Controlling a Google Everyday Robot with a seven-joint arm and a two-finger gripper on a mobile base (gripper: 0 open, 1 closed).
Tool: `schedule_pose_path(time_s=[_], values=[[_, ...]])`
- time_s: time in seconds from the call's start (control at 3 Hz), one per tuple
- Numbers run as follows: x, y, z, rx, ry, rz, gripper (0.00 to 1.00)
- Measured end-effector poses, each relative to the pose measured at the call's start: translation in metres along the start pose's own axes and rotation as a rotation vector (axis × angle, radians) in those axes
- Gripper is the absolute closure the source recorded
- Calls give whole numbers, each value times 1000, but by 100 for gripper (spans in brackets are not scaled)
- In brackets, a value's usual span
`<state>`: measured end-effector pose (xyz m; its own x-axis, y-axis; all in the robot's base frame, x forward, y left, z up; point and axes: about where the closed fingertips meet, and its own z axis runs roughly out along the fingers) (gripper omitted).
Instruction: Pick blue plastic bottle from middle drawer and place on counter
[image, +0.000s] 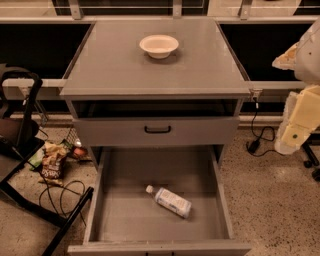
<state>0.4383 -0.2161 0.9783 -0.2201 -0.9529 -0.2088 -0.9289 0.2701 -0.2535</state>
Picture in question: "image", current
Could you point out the black office chair base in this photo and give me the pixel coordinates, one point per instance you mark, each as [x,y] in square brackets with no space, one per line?
[312,160]

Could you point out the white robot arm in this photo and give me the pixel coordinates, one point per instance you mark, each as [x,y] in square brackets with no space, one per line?
[303,57]

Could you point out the closed grey top drawer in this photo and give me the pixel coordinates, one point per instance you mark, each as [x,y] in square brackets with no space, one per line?
[124,132]

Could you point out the black drawer handle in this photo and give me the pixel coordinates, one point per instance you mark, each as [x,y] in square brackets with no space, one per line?
[157,130]

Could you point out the green snack bag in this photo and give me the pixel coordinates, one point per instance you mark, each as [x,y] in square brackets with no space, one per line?
[36,160]

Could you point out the white paper bowl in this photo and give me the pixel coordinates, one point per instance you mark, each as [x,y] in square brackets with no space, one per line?
[159,46]

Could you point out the grey drawer cabinet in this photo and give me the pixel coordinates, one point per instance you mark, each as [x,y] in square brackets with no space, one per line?
[114,78]

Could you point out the red apple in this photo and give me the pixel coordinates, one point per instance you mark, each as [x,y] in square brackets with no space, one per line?
[79,152]

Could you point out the open grey middle drawer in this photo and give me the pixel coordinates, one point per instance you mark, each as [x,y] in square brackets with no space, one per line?
[124,220]

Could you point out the black metal chair frame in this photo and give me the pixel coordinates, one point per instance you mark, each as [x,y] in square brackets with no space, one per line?
[18,144]

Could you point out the brown chip bag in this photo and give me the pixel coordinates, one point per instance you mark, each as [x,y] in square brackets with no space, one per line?
[53,162]

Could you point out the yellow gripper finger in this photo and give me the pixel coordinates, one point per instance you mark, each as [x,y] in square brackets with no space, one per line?
[305,117]

